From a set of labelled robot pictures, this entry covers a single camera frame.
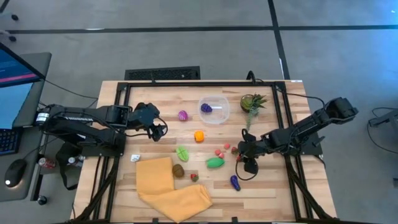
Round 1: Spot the grey floor stand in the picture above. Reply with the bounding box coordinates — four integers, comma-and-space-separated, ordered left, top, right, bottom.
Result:
368, 108, 398, 128

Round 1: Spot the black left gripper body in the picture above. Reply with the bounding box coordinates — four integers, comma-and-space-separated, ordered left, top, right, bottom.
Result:
127, 101, 162, 127

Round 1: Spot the black computer mouse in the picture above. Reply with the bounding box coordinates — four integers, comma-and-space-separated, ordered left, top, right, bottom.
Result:
4, 158, 28, 189

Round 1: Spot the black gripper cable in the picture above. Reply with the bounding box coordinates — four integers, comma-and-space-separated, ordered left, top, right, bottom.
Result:
156, 116, 170, 138
234, 154, 260, 182

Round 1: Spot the black keyboard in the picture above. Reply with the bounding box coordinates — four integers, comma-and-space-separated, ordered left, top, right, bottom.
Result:
0, 127, 23, 156

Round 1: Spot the green toy papaya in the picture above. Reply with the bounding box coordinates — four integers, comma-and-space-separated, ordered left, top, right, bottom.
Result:
205, 157, 226, 169

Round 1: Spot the purple toy eggplant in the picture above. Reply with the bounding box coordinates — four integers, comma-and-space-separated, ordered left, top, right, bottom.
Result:
229, 174, 242, 192

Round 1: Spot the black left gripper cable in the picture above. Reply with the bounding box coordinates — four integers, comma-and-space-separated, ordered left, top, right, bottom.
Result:
156, 116, 170, 138

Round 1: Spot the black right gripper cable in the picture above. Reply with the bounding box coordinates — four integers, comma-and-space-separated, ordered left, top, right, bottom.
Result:
234, 154, 260, 182

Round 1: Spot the yellow waffle cloth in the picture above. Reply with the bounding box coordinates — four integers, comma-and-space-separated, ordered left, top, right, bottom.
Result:
135, 156, 214, 224

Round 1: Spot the computer monitor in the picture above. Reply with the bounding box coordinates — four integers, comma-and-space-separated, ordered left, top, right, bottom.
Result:
0, 42, 47, 88

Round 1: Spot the grey desk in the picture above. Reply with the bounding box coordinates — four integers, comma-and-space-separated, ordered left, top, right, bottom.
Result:
0, 52, 53, 203

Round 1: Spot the light green toy lettuce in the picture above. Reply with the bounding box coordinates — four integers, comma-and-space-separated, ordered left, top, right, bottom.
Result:
175, 145, 190, 163

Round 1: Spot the brown toy kiwi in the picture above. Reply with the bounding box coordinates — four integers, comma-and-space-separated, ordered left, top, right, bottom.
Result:
172, 164, 185, 179

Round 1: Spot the black strap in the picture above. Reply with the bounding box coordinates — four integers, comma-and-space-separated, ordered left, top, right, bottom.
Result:
55, 142, 82, 191

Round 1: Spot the potted succulent plant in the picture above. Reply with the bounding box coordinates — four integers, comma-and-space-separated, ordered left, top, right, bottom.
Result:
239, 92, 269, 131

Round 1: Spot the clear plastic tupperware container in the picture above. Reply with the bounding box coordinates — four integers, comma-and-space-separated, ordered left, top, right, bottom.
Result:
198, 95, 231, 125

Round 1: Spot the red soda can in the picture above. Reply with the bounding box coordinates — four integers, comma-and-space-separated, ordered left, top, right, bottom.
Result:
37, 157, 57, 169

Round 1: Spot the plastic bottle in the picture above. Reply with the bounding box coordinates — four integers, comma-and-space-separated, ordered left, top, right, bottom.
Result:
67, 155, 85, 166

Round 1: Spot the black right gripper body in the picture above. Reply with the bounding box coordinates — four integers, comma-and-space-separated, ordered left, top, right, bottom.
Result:
238, 135, 266, 160

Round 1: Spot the laptop screen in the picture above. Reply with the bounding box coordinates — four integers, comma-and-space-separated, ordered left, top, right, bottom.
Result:
0, 81, 34, 130

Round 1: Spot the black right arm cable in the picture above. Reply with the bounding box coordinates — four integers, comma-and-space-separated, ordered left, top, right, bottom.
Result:
275, 85, 326, 108

